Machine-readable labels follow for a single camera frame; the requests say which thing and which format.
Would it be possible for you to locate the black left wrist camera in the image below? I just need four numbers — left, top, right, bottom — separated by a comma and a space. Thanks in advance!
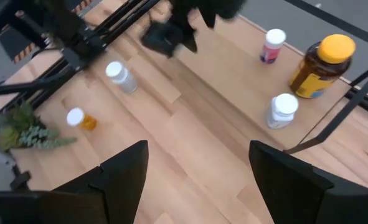
139, 21, 186, 59

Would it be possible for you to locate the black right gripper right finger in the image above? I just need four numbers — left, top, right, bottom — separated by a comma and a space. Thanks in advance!
248, 139, 334, 224

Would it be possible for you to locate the white bottle blue-edged label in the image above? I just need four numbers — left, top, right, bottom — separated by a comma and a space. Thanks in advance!
265, 93, 300, 130

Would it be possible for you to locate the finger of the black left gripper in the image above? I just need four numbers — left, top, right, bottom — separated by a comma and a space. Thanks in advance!
199, 7, 217, 29
183, 29, 199, 54

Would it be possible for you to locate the wooden shelf black metal frame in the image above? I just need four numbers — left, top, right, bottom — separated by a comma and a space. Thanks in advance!
171, 0, 368, 156

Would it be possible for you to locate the white bottle yellow striped label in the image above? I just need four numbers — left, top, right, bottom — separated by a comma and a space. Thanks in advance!
105, 60, 139, 95

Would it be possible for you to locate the orange pill vial white cap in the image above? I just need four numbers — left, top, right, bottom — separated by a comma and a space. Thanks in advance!
65, 107, 98, 131

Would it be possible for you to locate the green succulent plant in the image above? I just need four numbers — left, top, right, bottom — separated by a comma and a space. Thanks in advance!
0, 101, 78, 152

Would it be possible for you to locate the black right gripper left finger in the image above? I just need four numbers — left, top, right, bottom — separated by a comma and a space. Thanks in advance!
54, 139, 149, 224

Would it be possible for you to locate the dark mat with hazard stripes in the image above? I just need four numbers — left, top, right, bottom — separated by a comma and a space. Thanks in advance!
0, 0, 96, 65

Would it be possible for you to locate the pink bottle white cap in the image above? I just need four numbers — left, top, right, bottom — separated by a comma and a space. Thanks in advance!
259, 28, 287, 65

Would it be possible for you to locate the brown bottle yellow cap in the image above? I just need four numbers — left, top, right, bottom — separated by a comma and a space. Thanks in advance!
288, 34, 357, 100

